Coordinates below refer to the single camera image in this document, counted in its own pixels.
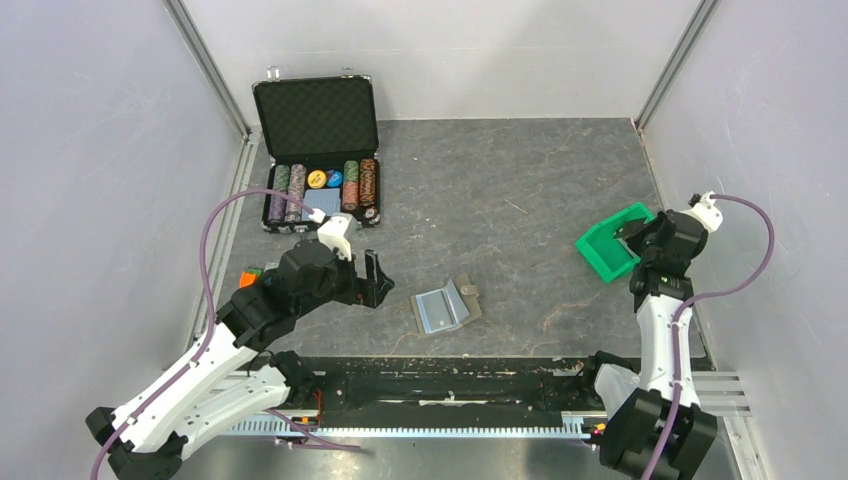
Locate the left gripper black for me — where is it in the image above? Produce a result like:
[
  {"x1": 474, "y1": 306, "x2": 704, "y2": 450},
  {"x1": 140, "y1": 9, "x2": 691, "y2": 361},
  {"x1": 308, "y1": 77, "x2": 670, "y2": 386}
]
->
[{"x1": 295, "y1": 244, "x2": 394, "y2": 317}]

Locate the olive card holder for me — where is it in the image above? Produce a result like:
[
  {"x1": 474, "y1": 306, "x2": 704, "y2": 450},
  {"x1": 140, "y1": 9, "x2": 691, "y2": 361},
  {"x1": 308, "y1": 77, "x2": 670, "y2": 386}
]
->
[{"x1": 410, "y1": 274, "x2": 483, "y2": 337}]

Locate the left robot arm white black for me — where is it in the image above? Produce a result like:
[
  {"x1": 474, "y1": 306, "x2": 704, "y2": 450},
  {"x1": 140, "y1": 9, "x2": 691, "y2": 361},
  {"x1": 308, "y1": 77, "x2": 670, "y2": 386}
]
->
[{"x1": 85, "y1": 240, "x2": 395, "y2": 479}]

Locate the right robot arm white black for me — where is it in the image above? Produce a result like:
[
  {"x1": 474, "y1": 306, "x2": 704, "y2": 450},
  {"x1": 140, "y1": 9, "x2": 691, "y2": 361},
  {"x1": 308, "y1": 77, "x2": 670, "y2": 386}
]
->
[{"x1": 577, "y1": 210, "x2": 717, "y2": 479}]

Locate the blue playing card deck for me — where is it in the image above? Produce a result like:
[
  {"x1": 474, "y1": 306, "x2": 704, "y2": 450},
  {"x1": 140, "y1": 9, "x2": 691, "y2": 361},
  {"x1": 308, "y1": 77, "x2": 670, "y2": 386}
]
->
[{"x1": 303, "y1": 188, "x2": 342, "y2": 216}]

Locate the green plastic bin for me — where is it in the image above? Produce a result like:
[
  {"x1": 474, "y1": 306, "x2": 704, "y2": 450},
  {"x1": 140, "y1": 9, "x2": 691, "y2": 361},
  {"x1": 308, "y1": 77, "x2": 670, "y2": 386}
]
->
[{"x1": 575, "y1": 202, "x2": 655, "y2": 284}]

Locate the purple brown chip stack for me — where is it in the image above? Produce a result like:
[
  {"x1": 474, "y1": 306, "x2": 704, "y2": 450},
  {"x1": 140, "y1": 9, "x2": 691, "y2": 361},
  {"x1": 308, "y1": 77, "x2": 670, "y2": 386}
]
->
[{"x1": 284, "y1": 164, "x2": 307, "y2": 223}]

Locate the green orange chip stack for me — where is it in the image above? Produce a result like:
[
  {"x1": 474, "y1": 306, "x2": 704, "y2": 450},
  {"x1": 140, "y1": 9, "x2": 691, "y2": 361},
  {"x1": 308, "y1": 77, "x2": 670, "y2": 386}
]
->
[{"x1": 341, "y1": 160, "x2": 360, "y2": 212}]

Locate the blue dealer button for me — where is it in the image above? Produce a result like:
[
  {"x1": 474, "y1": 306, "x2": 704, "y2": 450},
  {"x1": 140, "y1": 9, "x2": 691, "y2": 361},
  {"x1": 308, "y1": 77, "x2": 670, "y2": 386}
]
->
[{"x1": 326, "y1": 170, "x2": 344, "y2": 188}]

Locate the brown orange chip stack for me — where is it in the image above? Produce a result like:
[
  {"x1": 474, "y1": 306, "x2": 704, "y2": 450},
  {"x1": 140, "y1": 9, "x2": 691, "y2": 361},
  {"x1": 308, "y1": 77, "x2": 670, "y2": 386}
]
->
[{"x1": 359, "y1": 158, "x2": 377, "y2": 207}]

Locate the yellow dealer button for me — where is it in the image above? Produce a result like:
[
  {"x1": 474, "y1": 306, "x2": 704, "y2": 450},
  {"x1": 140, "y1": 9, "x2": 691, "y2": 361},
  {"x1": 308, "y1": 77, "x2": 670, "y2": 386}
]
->
[{"x1": 307, "y1": 169, "x2": 328, "y2": 189}]

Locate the purple green chip stack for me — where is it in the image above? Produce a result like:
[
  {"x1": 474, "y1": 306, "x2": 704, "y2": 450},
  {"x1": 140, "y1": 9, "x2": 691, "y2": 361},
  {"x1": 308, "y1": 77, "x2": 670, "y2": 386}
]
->
[{"x1": 267, "y1": 165, "x2": 290, "y2": 225}]

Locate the colourful toy block set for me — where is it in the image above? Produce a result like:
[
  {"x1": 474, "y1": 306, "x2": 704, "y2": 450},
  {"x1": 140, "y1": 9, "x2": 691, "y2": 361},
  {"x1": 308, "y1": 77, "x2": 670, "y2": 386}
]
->
[{"x1": 238, "y1": 262, "x2": 279, "y2": 288}]

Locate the black poker chip case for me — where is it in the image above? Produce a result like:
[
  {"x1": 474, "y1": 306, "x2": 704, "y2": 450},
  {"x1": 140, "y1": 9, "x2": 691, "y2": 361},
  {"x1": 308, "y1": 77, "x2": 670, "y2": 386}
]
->
[{"x1": 252, "y1": 75, "x2": 382, "y2": 233}]

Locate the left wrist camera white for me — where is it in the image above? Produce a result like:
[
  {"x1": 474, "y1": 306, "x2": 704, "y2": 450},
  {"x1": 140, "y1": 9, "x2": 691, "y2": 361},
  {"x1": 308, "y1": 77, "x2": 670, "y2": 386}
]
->
[{"x1": 317, "y1": 213, "x2": 359, "y2": 261}]

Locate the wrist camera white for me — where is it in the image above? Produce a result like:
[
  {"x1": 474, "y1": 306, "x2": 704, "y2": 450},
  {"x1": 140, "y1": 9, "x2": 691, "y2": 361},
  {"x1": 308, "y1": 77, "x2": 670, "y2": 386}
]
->
[
  {"x1": 683, "y1": 191, "x2": 723, "y2": 233},
  {"x1": 317, "y1": 213, "x2": 359, "y2": 261}
]

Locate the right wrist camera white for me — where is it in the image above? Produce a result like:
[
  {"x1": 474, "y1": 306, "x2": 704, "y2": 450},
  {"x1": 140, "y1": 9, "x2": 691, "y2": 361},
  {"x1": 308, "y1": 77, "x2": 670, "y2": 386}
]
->
[{"x1": 683, "y1": 191, "x2": 723, "y2": 233}]

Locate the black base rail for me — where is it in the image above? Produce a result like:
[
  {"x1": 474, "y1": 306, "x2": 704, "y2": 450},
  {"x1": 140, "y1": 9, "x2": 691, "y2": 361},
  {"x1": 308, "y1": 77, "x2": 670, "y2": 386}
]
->
[{"x1": 264, "y1": 356, "x2": 617, "y2": 432}]

